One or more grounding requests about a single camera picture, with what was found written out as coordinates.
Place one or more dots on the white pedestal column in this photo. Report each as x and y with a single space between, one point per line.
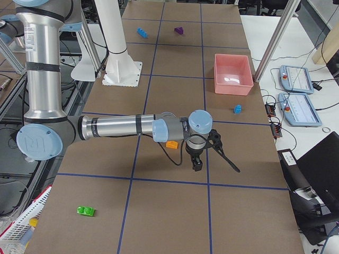
120 69

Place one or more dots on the purple toy block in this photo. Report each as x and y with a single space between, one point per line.
179 30

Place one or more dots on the orange toy block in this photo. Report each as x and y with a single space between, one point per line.
172 144

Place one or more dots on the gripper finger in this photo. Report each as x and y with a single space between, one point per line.
199 163
194 163

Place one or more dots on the long blue toy block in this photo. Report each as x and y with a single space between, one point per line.
142 32

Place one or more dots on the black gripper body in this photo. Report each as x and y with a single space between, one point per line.
195 155

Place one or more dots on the white plastic basket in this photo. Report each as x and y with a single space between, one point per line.
18 234

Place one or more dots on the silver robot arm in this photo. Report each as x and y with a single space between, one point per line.
48 130

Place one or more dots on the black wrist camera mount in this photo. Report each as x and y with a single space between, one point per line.
214 142

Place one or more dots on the pink plastic box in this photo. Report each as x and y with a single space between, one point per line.
232 75

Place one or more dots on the small blue toy block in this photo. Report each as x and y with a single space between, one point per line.
237 109

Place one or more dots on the green toy block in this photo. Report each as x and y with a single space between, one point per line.
86 211

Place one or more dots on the aluminium frame post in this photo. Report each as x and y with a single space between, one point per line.
276 37

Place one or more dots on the far teach pendant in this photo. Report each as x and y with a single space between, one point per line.
296 79

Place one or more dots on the near teach pendant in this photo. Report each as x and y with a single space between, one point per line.
298 110

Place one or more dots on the teach pendant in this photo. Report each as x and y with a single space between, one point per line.
296 79
298 110

